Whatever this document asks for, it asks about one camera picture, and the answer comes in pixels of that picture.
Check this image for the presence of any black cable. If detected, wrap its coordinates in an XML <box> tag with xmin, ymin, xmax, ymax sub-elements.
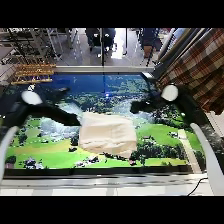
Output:
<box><xmin>186</xmin><ymin>177</ymin><xmax>209</xmax><ymax>197</ymax></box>

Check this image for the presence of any checked shirt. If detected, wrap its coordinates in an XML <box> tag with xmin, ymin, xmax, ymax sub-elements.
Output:
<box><xmin>156</xmin><ymin>28</ymin><xmax>224</xmax><ymax>116</ymax></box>

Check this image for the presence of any cream white garment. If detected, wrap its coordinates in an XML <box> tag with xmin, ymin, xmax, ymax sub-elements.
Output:
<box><xmin>78</xmin><ymin>111</ymin><xmax>138</xmax><ymax>158</ymax></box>

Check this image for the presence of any silver frame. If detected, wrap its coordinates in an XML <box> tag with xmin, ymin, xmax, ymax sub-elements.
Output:
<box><xmin>0</xmin><ymin>65</ymin><xmax>224</xmax><ymax>197</ymax></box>

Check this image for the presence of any brown clothes hanger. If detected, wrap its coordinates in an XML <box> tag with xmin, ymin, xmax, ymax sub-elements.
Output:
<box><xmin>14</xmin><ymin>69</ymin><xmax>55</xmax><ymax>77</ymax></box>
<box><xmin>15</xmin><ymin>63</ymin><xmax>57</xmax><ymax>71</ymax></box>
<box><xmin>11</xmin><ymin>77</ymin><xmax>53</xmax><ymax>85</ymax></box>

